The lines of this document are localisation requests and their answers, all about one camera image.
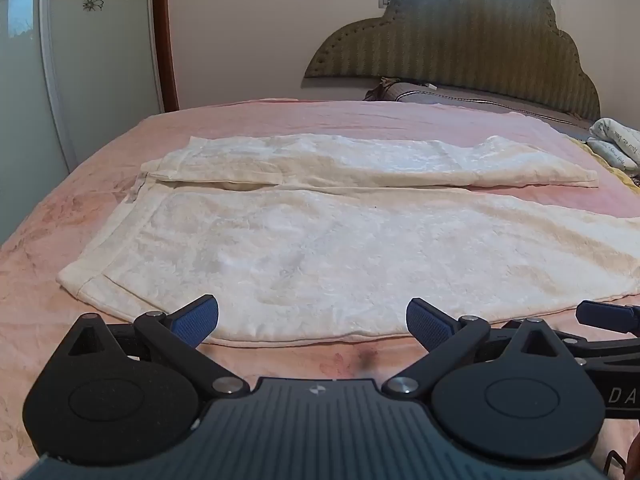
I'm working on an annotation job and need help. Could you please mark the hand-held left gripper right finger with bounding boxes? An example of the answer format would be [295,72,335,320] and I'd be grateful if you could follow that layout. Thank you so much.
[382,297,581,401]

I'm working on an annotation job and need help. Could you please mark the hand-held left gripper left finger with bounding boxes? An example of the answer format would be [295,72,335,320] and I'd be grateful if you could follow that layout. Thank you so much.
[54,295,251,401]

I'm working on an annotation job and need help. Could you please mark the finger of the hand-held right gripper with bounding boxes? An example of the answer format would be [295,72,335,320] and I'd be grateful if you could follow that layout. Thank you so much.
[575,300,640,336]

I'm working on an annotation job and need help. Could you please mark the white pants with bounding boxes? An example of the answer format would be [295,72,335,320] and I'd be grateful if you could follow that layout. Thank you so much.
[56,132,640,348]

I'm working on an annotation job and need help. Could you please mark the yellow cloth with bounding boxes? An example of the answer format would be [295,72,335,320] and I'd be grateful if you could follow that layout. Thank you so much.
[570,137,640,191]

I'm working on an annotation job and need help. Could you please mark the pink blanket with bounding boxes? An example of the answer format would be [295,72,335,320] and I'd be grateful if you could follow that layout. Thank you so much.
[0,97,640,480]

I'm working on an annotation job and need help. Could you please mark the white printed cloth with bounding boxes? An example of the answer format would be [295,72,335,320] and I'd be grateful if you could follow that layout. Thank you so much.
[586,117,640,171]

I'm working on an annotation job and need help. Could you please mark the grey pillow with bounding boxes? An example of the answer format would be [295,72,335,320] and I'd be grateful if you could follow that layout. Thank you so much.
[364,77,596,133]

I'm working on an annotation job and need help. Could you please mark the glass sliding wardrobe door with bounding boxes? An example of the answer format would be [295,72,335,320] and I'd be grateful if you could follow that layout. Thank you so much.
[0,0,166,246]

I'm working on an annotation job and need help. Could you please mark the olive padded headboard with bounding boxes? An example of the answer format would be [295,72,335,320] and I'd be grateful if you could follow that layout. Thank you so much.
[303,0,601,122]

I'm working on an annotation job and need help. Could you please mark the black cable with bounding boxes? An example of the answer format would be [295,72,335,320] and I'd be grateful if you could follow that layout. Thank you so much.
[604,447,633,480]

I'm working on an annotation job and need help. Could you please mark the wooden door frame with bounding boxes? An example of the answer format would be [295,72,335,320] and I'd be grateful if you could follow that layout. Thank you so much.
[151,0,181,113]

